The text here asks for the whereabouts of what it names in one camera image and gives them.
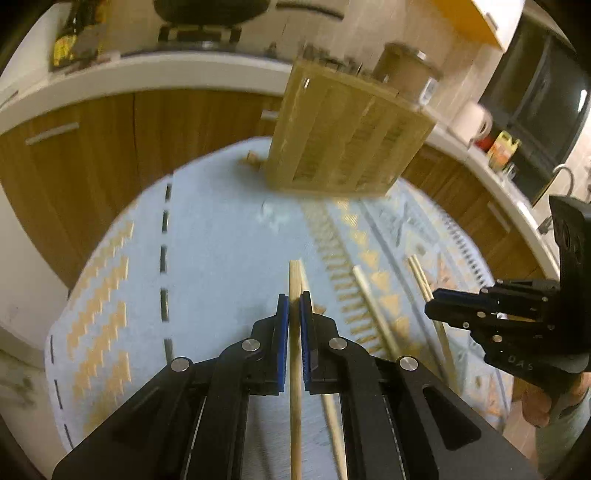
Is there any person's right hand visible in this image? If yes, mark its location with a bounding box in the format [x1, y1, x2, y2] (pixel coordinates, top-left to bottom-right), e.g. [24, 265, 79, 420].
[522, 372, 590, 427]

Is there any chrome sink faucet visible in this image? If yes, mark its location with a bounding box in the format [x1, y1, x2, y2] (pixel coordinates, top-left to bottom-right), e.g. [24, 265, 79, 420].
[538, 163, 575, 235]

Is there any yellow oil bottle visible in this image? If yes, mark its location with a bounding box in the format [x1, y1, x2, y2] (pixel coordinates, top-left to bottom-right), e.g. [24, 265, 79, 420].
[487, 130, 521, 172]

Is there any light blue patterned tablecloth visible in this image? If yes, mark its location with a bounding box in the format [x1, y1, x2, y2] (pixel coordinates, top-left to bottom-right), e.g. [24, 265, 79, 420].
[46, 138, 513, 479]

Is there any pink electric kettle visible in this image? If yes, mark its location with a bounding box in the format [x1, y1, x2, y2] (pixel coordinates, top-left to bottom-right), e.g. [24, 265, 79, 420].
[448, 100, 493, 147]

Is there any dark window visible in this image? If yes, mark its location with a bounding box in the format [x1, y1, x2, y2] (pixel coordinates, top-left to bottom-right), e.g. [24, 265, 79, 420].
[481, 16, 590, 204]

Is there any yellow plastic utensil basket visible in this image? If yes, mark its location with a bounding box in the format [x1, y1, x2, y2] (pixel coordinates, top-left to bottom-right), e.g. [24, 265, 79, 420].
[264, 59, 435, 197]

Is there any brown rice cooker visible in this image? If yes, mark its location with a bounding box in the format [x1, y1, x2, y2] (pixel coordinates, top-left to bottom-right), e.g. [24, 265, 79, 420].
[372, 42, 443, 107]

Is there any black gas stove top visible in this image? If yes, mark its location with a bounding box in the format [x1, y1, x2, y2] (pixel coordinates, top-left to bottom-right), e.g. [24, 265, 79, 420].
[119, 22, 288, 59]

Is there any dark soy sauce bottle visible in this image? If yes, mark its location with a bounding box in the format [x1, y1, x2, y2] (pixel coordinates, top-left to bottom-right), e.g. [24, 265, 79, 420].
[51, 1, 83, 71]

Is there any black wok with lid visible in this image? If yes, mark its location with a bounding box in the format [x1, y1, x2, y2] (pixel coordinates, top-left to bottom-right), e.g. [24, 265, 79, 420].
[152, 0, 345, 26]

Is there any white orange wall cabinet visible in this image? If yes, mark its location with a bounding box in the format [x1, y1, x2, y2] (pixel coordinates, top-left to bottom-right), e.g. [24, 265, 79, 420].
[432, 0, 525, 53]

